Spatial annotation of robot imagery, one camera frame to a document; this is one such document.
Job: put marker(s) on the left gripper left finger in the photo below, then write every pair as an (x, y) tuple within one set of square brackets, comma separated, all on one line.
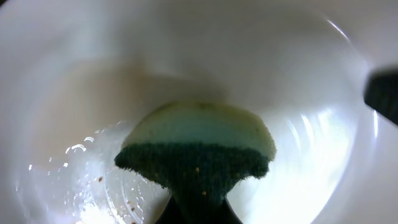
[(171, 214)]

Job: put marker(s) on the green yellow sponge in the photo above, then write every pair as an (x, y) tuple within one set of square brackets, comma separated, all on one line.
[(198, 152)]

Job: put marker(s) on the white plate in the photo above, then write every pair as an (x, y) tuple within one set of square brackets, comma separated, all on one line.
[(76, 76)]

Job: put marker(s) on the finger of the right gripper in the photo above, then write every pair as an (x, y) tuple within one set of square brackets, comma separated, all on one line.
[(381, 92)]

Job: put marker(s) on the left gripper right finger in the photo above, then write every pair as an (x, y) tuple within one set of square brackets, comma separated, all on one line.
[(226, 215)]

